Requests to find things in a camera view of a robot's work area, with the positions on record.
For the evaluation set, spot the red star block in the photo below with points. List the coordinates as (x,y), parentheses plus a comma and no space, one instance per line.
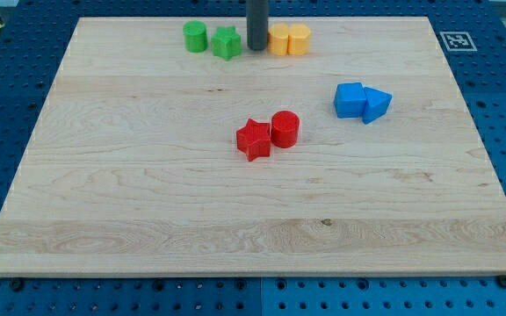
(254,139)

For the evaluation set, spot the red cylinder block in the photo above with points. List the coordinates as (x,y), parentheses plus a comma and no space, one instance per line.
(285,127)

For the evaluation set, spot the green cylinder block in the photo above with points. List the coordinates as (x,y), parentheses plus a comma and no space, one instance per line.
(195,36)

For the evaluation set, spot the white fiducial marker tag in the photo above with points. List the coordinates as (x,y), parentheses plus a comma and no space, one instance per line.
(457,41)

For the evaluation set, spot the blue cube block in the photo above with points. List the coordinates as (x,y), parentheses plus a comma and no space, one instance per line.
(349,100)

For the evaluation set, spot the blue triangular prism block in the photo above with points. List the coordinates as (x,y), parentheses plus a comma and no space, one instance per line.
(377,103)

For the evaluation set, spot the light wooden board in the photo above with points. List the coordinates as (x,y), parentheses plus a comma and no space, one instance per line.
(133,170)

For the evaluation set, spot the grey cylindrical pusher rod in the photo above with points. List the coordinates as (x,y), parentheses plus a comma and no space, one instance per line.
(257,13)

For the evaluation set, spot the yellow heart block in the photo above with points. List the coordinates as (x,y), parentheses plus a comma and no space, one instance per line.
(286,39)

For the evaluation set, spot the green star block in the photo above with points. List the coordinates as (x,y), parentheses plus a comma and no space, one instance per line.
(226,43)

